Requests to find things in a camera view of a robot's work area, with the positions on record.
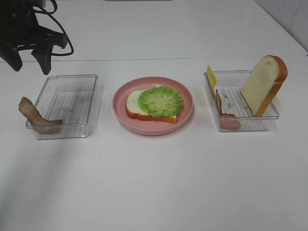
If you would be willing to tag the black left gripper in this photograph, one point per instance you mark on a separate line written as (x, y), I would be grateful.
(19, 29)

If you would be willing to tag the dark bacon strip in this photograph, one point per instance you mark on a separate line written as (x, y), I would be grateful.
(40, 124)

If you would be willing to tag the bread slice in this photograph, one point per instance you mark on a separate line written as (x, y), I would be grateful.
(265, 80)
(134, 111)

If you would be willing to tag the green lettuce leaf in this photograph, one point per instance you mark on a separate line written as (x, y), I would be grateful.
(162, 101)

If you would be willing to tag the yellow cheese slice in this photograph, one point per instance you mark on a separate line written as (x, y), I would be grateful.
(211, 79)

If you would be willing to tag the pink bacon strip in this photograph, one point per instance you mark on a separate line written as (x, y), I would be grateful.
(227, 121)

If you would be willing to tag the left clear plastic tray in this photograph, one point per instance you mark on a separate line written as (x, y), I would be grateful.
(74, 99)

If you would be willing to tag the clear plastic tray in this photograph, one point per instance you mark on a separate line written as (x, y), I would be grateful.
(228, 86)
(74, 99)

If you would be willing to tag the pink round plate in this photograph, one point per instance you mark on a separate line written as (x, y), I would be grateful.
(151, 127)

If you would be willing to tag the right clear plastic tray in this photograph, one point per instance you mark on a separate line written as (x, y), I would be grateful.
(228, 86)

